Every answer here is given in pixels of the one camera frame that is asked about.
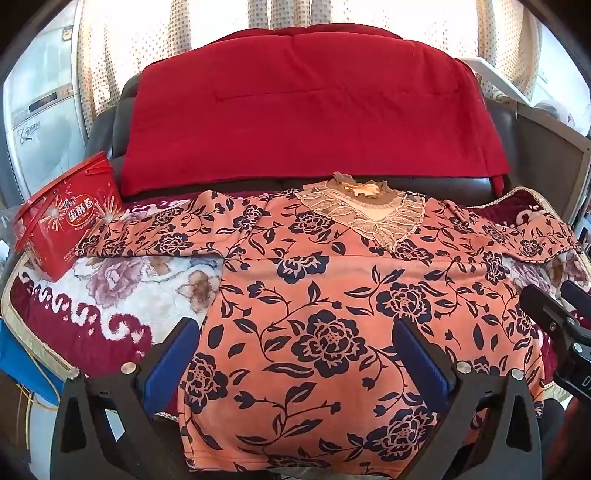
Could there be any black leather sofa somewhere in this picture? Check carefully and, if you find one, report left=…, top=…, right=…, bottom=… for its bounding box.
left=83, top=74, right=523, bottom=205

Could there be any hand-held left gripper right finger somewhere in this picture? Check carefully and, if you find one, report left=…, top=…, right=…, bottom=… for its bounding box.
left=392, top=318, right=543, bottom=480

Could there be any white shelf board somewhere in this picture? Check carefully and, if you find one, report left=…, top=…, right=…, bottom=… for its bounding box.
left=459, top=55, right=539, bottom=105

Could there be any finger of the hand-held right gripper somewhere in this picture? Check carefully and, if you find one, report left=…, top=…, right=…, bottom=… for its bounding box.
left=558, top=279, right=591, bottom=321
left=519, top=283, right=581, bottom=343

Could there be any blue cloth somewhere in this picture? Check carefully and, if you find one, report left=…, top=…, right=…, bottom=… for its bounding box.
left=0, top=318, right=70, bottom=408

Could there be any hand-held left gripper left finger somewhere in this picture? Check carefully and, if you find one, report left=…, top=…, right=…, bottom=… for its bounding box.
left=52, top=316, right=201, bottom=480

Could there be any red snack box with handle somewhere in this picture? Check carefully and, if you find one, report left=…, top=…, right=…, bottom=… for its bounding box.
left=13, top=151, right=125, bottom=281

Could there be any grey side panel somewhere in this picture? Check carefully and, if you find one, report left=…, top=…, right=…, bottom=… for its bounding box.
left=512, top=99, right=591, bottom=223

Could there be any white appliance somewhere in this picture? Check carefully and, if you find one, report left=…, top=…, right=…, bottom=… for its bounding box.
left=2, top=9, right=93, bottom=195

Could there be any red blanket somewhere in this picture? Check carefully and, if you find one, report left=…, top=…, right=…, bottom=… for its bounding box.
left=121, top=25, right=511, bottom=197

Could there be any maroon white floral plush blanket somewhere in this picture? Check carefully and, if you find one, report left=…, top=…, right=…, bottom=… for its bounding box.
left=2, top=187, right=591, bottom=418

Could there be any orange floral shirt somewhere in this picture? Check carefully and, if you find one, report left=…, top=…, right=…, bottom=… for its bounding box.
left=76, top=172, right=583, bottom=472

